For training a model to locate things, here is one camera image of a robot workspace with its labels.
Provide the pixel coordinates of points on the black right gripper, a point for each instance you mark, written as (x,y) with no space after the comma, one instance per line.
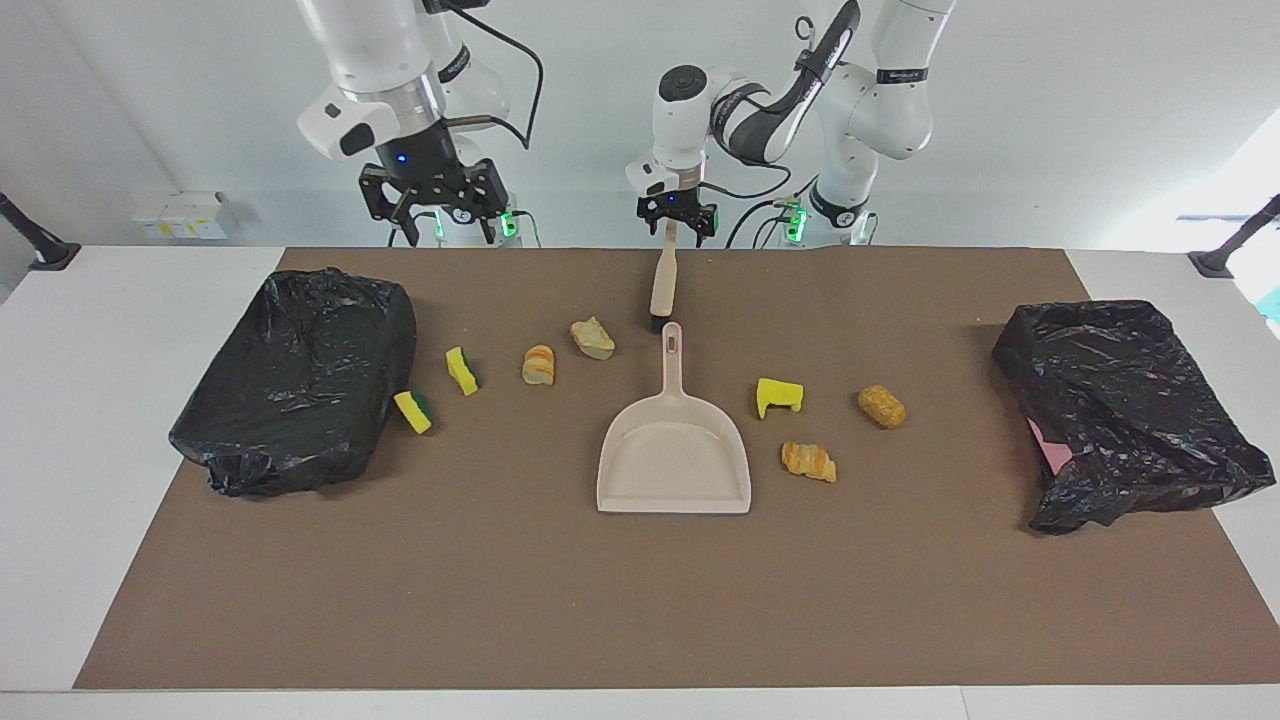
(420,160)

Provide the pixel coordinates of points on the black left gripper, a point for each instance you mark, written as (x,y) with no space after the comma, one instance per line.
(678,203)

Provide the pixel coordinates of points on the beige plastic dustpan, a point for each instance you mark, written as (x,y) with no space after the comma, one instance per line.
(675,460)

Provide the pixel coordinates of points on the pink plastic bin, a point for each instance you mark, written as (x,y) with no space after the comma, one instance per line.
(1050,450)

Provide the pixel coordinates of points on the black bag lined bin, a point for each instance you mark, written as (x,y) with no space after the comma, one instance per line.
(290,380)

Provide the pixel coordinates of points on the brown table mat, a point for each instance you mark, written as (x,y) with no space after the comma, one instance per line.
(640,600)

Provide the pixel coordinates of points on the white wall socket boxes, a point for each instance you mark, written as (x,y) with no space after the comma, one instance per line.
(180,215)

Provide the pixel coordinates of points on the striped bread roll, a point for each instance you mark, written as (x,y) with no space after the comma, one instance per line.
(538,365)

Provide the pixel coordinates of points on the notched yellow sponge piece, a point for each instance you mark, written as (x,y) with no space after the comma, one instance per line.
(777,395)

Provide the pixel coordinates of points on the black camera stand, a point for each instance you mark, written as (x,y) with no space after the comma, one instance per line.
(1235,245)
(40,245)

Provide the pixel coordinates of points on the crumpled black trash bag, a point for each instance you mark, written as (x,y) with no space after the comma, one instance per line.
(1130,400)

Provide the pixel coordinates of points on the brown fried nugget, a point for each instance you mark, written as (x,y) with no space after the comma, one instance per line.
(881,406)

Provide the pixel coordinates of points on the golden croissant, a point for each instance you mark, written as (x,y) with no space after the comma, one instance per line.
(808,461)

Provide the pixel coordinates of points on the beige hand brush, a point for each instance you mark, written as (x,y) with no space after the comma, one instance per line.
(664,285)

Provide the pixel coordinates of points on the yellow green sponge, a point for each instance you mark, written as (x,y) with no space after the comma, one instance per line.
(460,370)
(412,412)

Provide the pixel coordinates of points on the pale bread chunk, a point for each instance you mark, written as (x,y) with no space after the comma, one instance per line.
(593,338)

